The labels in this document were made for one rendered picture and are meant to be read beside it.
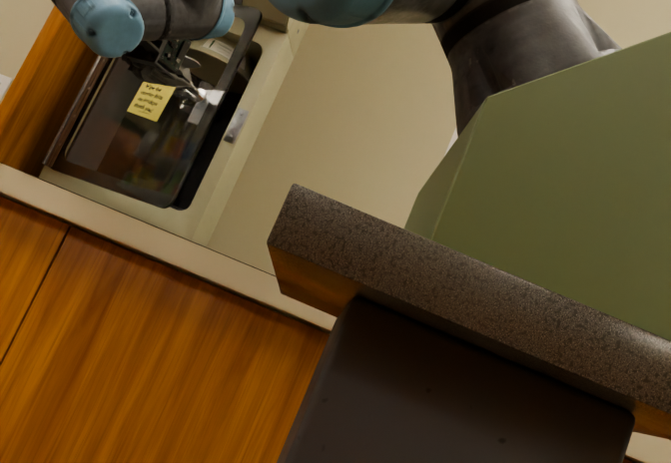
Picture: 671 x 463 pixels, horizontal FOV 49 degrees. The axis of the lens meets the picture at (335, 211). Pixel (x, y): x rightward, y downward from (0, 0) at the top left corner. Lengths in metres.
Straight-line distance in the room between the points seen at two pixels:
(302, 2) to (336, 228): 0.19
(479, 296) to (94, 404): 0.76
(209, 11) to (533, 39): 0.54
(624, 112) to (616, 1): 1.59
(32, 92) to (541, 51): 1.08
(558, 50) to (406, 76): 1.33
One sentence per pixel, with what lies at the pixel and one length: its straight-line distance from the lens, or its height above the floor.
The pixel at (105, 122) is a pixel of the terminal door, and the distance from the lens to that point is 1.44.
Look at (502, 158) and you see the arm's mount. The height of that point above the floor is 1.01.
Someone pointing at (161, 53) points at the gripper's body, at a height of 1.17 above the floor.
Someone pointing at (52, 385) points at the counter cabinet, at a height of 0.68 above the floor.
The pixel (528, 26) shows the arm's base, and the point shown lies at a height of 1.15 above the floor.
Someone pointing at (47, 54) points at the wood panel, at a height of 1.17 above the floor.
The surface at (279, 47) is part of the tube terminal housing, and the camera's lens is 1.47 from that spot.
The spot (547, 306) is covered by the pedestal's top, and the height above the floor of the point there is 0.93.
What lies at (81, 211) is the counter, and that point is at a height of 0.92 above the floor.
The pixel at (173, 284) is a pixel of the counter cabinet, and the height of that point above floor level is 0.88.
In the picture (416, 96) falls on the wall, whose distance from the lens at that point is 1.89.
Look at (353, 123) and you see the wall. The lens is 1.86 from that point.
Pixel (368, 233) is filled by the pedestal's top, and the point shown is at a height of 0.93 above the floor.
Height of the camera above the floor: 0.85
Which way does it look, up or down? 12 degrees up
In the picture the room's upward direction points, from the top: 23 degrees clockwise
